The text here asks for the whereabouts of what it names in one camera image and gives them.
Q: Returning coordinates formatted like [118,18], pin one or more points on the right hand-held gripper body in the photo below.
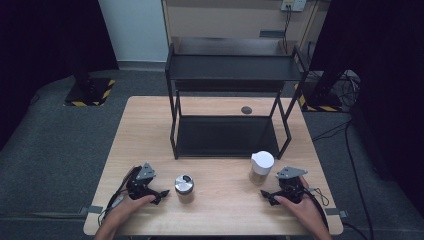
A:
[291,190]

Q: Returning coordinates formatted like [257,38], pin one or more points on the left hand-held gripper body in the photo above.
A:
[140,186]

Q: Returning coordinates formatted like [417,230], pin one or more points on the glass jar with silver lid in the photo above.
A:
[184,186]

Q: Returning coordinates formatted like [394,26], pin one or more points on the glass jar with white lid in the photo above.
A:
[262,165]

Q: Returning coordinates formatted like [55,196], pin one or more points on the black two-tier metal rack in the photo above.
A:
[230,68]

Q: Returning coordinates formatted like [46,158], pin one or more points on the person's right hand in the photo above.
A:
[308,213]

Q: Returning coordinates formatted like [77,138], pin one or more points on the person's left hand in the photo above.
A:
[126,213]

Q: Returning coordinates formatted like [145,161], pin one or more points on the grey tape piece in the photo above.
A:
[335,212]
[93,209]

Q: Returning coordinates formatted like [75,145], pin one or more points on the round grey table grommet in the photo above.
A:
[246,110]

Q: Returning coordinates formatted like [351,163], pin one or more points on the black curtain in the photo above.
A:
[390,66]
[40,40]

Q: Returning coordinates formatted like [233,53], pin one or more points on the grey wall plate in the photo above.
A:
[271,33]

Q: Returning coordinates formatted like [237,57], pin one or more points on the white wall socket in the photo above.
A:
[294,4]

